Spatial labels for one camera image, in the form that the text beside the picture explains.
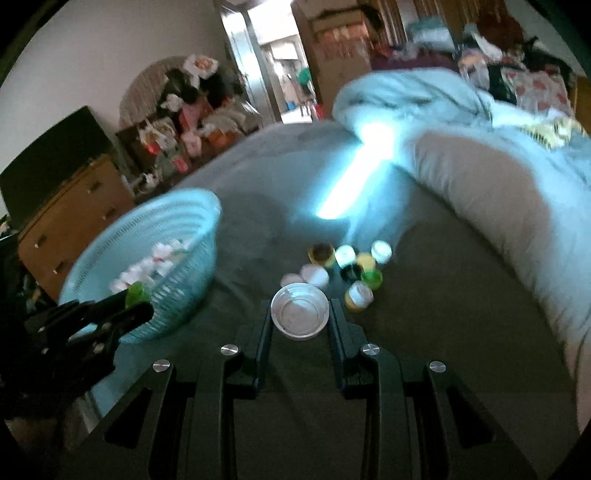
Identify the wooden headboard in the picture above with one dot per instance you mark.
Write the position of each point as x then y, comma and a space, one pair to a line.
582, 101

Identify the pile of plastic bottle caps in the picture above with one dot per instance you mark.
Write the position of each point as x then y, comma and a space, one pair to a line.
318, 277

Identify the pile of clothes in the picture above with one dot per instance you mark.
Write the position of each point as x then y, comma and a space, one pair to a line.
531, 87

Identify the light blue duvet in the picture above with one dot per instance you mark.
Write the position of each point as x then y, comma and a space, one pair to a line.
485, 184

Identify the small green cap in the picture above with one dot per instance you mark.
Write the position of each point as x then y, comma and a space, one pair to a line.
137, 294

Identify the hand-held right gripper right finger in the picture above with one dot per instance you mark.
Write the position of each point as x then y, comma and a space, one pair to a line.
334, 337

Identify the cardboard boxes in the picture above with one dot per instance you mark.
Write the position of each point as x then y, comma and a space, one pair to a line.
337, 69

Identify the wicker chair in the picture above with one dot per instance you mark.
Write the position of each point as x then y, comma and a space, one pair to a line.
143, 83

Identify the wooden dresser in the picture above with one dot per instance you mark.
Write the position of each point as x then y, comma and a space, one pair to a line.
78, 203

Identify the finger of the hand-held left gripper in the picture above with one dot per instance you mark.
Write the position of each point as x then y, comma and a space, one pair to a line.
124, 318
92, 307

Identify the large white lid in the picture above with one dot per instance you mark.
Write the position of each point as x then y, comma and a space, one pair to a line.
300, 314

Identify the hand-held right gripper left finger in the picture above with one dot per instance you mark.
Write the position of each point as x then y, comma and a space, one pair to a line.
265, 337

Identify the teal plastic basket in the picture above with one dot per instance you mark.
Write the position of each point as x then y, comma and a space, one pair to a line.
184, 286

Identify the black television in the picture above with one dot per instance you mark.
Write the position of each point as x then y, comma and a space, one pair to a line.
51, 157

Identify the clutter of bags and toys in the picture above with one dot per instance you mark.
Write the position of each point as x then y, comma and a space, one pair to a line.
194, 120

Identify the heap of mixed colourful caps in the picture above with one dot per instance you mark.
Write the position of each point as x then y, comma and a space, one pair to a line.
147, 270

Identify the open door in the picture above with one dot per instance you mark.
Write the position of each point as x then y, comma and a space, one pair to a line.
249, 69

